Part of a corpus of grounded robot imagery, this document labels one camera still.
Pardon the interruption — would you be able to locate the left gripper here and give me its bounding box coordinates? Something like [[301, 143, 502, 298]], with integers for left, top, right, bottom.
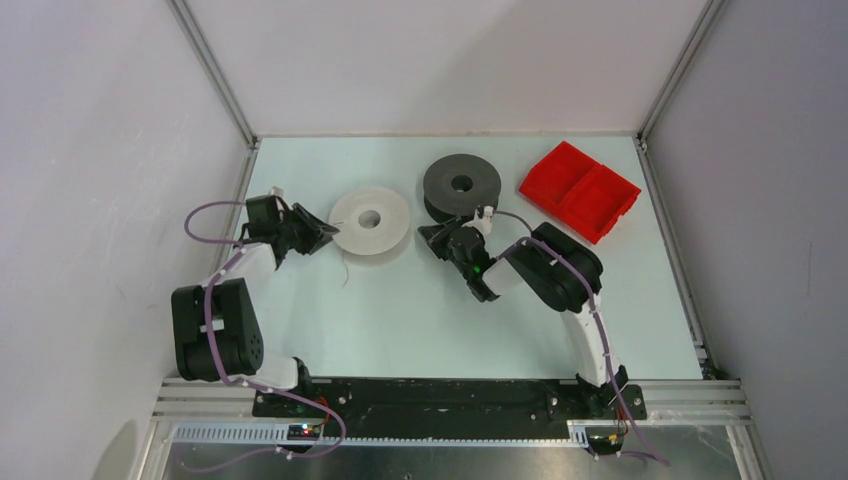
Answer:
[[274, 203, 338, 256]]

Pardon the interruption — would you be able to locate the dark grey spool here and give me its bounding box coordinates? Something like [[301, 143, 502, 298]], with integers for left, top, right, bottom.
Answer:
[[422, 153, 502, 222]]

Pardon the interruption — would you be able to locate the white translucent spool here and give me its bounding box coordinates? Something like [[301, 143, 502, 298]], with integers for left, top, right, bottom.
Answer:
[[328, 186, 411, 267]]

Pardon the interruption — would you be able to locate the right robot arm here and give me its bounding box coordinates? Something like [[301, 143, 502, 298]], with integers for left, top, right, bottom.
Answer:
[[418, 218, 629, 418]]

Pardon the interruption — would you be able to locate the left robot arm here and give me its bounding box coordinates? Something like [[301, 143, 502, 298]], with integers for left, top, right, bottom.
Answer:
[[171, 193, 339, 417]]

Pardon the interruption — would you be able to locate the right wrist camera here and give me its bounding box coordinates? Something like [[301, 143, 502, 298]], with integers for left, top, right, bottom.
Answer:
[[463, 206, 495, 236]]

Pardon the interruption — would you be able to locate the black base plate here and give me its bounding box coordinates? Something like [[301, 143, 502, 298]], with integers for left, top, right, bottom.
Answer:
[[252, 377, 623, 442]]

